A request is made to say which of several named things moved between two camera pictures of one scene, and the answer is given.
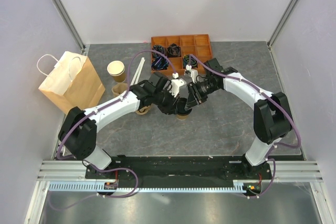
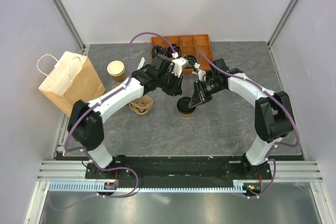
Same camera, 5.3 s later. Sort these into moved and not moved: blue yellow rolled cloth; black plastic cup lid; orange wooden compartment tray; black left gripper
Moved: black left gripper
Not moved: black plastic cup lid; orange wooden compartment tray; blue yellow rolled cloth
